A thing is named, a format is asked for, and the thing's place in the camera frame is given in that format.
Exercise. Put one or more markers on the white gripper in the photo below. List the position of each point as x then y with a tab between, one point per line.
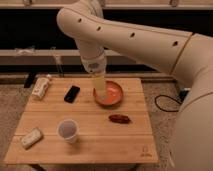
94	66

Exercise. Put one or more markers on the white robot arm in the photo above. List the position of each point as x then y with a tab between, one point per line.
186	56

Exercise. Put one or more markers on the orange bowl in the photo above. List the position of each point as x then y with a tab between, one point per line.
114	94

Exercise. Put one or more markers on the black phone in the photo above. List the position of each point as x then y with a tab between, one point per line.
71	94

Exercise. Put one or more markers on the wooden table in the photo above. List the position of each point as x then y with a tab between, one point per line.
99	139

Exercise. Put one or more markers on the white squeeze bottle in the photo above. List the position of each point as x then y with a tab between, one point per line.
41	86

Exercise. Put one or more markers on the long shelf rail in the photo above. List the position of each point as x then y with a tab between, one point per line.
52	57

